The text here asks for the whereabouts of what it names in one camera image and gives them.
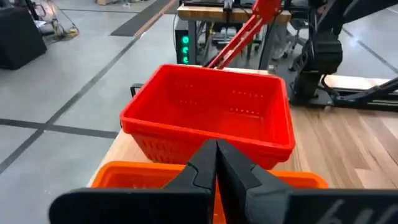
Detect orange plastic basket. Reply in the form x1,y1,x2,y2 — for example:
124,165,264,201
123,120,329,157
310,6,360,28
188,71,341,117
90,161,330,224

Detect black computer with green lights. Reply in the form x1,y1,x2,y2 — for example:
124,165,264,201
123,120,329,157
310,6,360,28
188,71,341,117
174,18,191,65

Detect large black box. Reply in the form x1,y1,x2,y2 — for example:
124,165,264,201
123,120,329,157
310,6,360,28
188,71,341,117
0,6,48,70

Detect red desk lamp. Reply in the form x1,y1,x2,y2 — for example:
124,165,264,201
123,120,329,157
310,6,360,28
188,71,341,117
206,0,282,70

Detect wooden background workbench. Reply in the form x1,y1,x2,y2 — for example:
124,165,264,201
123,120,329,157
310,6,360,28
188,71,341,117
174,0,293,71

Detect red plastic basket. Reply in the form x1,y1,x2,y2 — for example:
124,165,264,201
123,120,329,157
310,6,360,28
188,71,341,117
120,123,296,171
119,63,296,153

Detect black table rail frame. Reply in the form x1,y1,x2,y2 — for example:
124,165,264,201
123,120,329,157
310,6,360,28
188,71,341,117
323,76,398,112

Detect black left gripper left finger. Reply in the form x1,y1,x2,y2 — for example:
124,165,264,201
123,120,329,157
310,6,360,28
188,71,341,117
49,139,218,224

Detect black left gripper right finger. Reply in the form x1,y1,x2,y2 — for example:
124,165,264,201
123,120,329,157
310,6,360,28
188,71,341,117
217,139,398,224

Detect tangled cable bundle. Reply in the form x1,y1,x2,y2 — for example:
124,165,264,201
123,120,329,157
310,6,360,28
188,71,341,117
40,0,80,41

